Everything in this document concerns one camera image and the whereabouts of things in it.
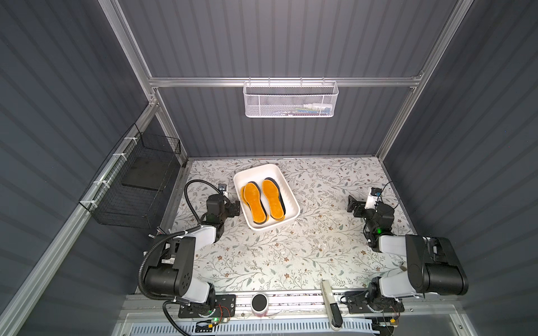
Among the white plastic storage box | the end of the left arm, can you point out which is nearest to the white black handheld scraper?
Result: the white plastic storage box

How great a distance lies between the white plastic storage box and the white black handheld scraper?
286mm

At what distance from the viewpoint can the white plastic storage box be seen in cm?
93

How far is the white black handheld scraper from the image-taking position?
26.9 inches

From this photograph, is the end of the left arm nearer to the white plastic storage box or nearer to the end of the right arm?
the white plastic storage box

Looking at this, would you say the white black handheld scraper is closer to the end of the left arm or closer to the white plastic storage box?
the white plastic storage box
